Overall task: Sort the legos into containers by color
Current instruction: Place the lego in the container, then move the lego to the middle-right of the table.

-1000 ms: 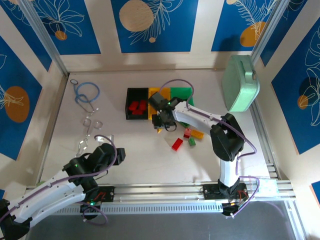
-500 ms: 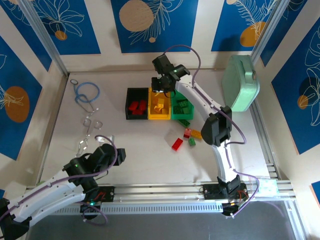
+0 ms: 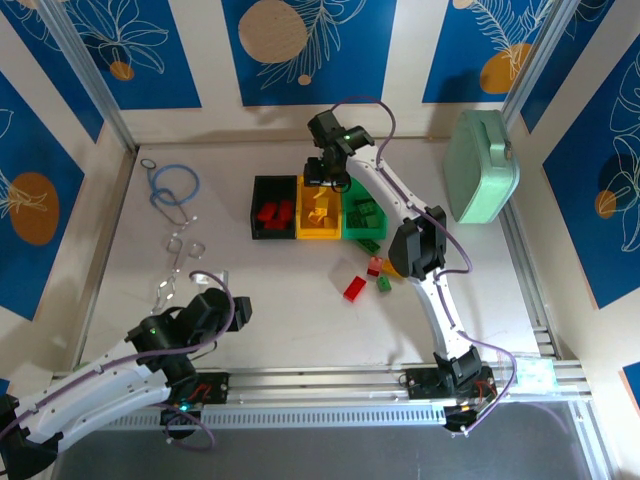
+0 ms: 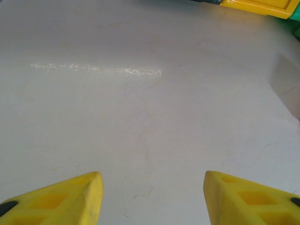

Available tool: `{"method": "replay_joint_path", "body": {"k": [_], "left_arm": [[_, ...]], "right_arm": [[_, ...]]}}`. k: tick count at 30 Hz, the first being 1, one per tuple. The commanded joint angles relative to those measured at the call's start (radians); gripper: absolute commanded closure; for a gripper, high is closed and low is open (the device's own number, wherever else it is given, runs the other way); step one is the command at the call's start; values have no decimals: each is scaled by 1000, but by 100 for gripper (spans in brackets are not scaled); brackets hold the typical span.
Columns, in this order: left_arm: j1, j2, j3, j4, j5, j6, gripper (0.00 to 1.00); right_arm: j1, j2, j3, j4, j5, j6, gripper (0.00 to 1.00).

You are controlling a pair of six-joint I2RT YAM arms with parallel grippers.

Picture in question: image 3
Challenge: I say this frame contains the black plastic bin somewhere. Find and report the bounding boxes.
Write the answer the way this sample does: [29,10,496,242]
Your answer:
[248,174,297,241]

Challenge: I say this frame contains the slotted grey cable duct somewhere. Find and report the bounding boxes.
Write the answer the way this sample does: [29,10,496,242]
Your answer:
[99,405,447,432]

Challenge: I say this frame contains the yellow plastic bin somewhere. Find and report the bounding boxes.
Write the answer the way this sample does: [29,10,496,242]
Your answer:
[295,173,344,241]

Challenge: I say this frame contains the aluminium side rail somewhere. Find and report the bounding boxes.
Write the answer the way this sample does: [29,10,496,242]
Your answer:
[499,204,581,371]
[72,147,139,371]

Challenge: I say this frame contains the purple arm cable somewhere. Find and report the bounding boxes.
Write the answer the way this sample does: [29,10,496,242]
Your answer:
[0,272,236,451]
[331,96,517,436]

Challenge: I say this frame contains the mint green zipper case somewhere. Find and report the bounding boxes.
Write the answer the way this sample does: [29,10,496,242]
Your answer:
[443,109,521,225]

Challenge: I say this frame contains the green plastic bin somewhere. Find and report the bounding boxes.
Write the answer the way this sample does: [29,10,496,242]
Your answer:
[340,173,390,241]

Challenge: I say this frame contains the aluminium frame post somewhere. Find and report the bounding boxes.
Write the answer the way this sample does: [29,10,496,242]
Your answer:
[35,0,140,154]
[501,0,574,126]

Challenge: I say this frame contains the aluminium mounting rail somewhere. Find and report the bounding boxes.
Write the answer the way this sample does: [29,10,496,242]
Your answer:
[49,367,591,409]

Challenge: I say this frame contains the metal forceps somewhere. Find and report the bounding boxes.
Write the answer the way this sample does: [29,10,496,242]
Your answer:
[155,237,207,306]

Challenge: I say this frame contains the blue stethoscope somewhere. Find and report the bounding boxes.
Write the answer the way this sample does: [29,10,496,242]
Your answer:
[139,158,202,236]

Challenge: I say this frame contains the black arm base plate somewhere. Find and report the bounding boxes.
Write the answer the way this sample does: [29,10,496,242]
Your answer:
[167,372,231,406]
[405,367,451,401]

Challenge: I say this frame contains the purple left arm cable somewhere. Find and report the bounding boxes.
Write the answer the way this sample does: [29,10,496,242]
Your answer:
[0,272,236,451]

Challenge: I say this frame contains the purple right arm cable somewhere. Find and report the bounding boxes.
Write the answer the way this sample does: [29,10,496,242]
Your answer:
[331,96,517,436]

